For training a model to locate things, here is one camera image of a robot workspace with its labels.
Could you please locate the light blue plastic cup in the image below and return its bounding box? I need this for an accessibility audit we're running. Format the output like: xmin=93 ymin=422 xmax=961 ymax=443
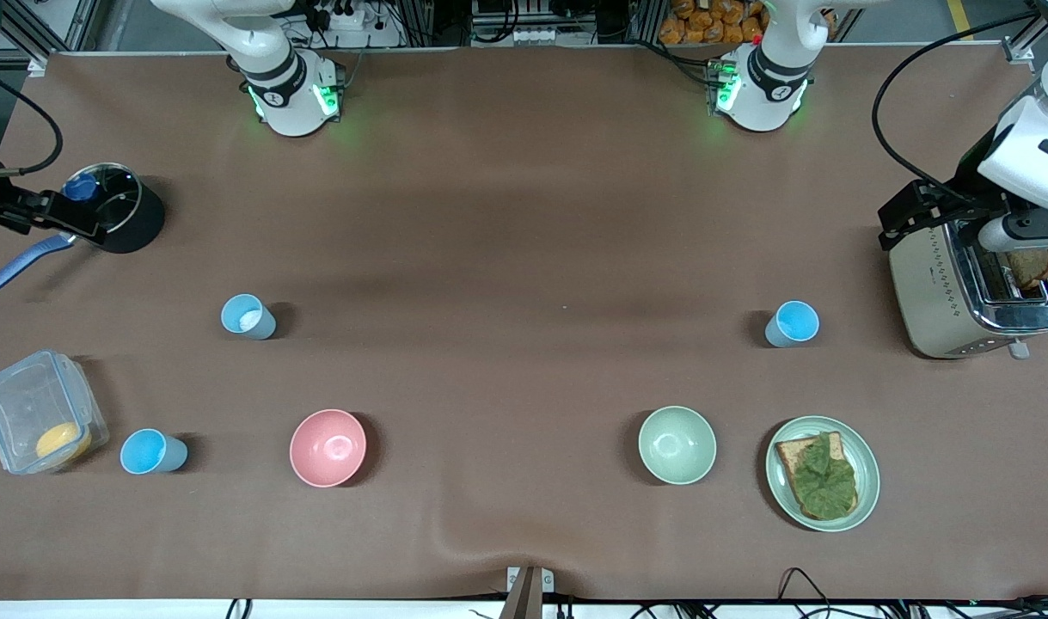
xmin=764 ymin=300 xmax=821 ymax=348
xmin=221 ymin=294 xmax=277 ymax=340
xmin=120 ymin=428 xmax=189 ymax=475

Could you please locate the silver toaster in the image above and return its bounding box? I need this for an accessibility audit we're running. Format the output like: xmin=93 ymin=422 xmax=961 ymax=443
xmin=887 ymin=219 xmax=1048 ymax=360

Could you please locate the glass lid with blue knob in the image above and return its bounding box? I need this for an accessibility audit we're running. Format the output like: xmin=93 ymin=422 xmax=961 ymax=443
xmin=64 ymin=163 xmax=143 ymax=238

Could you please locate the toast slice in toaster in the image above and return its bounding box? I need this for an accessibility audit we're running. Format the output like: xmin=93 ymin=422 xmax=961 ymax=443
xmin=1005 ymin=248 xmax=1048 ymax=291

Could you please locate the clear plastic food container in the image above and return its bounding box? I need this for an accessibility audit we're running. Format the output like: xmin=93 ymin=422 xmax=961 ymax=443
xmin=0 ymin=348 xmax=110 ymax=475

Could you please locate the yellow round food piece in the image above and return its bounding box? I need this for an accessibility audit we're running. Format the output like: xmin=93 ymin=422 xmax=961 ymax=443
xmin=35 ymin=421 xmax=93 ymax=465

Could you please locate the pale green plate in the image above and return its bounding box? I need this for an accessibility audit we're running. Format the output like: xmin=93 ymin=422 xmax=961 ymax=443
xmin=765 ymin=416 xmax=881 ymax=533

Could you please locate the bread slice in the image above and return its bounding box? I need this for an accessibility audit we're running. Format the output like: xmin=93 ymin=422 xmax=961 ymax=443
xmin=775 ymin=432 xmax=860 ymax=521

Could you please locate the green lettuce leaf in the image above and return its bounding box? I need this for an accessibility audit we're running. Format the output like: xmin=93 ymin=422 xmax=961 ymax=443
xmin=788 ymin=432 xmax=858 ymax=518

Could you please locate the pale green bowl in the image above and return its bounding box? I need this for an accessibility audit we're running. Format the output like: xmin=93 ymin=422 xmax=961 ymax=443
xmin=638 ymin=406 xmax=718 ymax=486

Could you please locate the pink bowl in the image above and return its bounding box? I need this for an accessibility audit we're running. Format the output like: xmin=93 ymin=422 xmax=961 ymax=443
xmin=289 ymin=408 xmax=368 ymax=488

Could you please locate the white power strip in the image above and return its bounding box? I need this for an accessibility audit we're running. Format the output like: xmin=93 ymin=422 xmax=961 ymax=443
xmin=304 ymin=0 xmax=383 ymax=34

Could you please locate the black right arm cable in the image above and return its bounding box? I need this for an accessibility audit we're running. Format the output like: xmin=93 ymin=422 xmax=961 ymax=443
xmin=0 ymin=67 xmax=64 ymax=177

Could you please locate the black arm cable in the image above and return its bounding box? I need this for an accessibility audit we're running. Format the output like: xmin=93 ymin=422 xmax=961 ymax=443
xmin=0 ymin=67 xmax=64 ymax=177
xmin=872 ymin=10 xmax=1045 ymax=203

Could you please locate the black pot with blue handle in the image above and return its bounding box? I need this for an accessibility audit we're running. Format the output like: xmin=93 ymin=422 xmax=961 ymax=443
xmin=0 ymin=162 xmax=166 ymax=296

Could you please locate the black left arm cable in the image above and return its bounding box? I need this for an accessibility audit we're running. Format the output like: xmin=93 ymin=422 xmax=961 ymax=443
xmin=872 ymin=10 xmax=1045 ymax=203

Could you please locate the black looped cable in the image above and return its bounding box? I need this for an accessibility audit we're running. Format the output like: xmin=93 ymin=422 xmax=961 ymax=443
xmin=777 ymin=567 xmax=837 ymax=619

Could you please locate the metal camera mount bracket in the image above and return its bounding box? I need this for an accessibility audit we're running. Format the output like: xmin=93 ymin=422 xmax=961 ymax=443
xmin=505 ymin=565 xmax=556 ymax=619

